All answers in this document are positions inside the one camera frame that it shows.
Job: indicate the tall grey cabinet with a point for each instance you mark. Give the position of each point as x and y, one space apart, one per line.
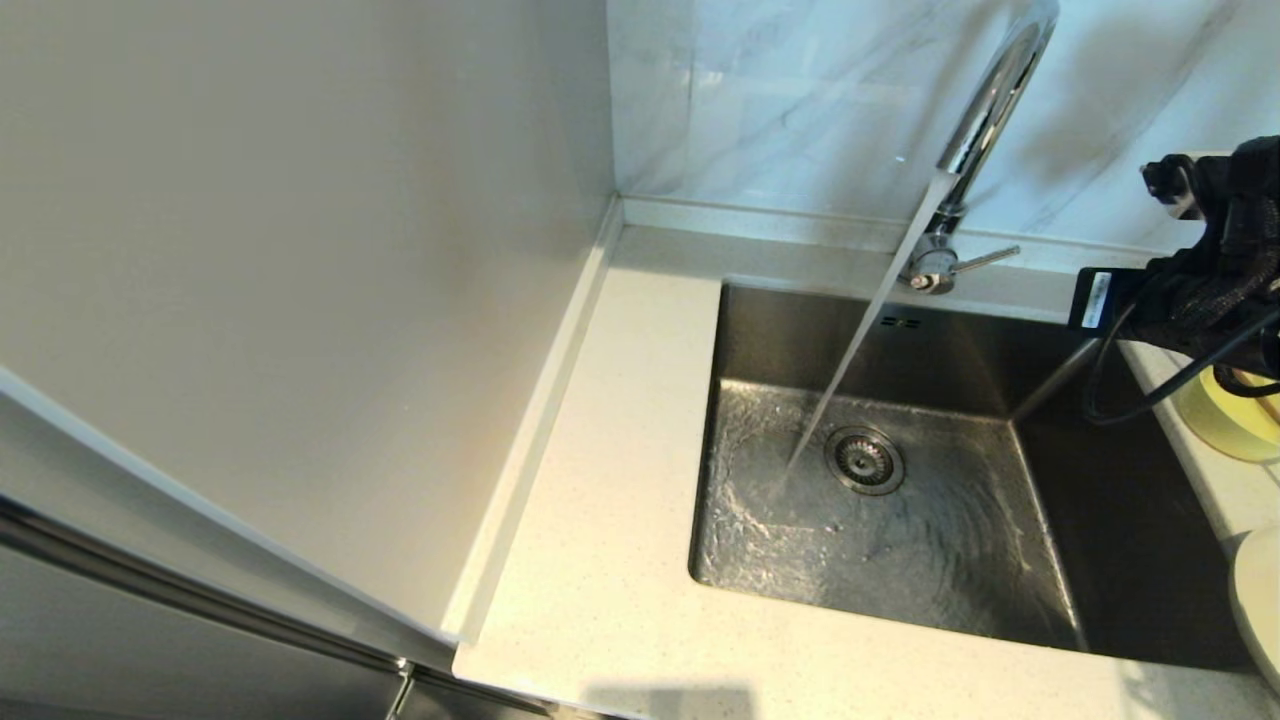
300 250

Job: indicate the white ceramic bowl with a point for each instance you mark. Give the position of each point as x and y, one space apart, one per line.
1262 610

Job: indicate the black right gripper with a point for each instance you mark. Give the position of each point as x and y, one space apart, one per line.
1100 300

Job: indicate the stainless steel sink basin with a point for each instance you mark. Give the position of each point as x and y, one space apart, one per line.
950 570

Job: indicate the yellow plastic bowl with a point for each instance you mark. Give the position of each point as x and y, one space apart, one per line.
1215 425

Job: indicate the round metal drain strainer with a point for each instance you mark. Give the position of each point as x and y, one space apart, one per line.
865 461

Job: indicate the chrome gooseneck faucet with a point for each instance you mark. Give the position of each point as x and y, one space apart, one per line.
990 100

